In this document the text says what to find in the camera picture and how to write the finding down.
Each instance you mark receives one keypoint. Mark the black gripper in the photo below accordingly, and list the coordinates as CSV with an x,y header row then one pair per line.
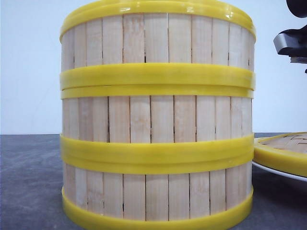
x,y
292,43

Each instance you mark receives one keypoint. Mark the bamboo steamer lid yellow rim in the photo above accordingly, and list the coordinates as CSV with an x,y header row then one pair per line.
x,y
285,152

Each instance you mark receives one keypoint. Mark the white plate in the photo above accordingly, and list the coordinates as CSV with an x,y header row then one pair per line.
x,y
280,173

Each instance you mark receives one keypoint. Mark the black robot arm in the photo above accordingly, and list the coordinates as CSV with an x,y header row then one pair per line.
x,y
298,8

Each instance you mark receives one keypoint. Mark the bamboo steamer basket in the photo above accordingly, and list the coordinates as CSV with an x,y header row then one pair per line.
x,y
157,47
216,200
154,129

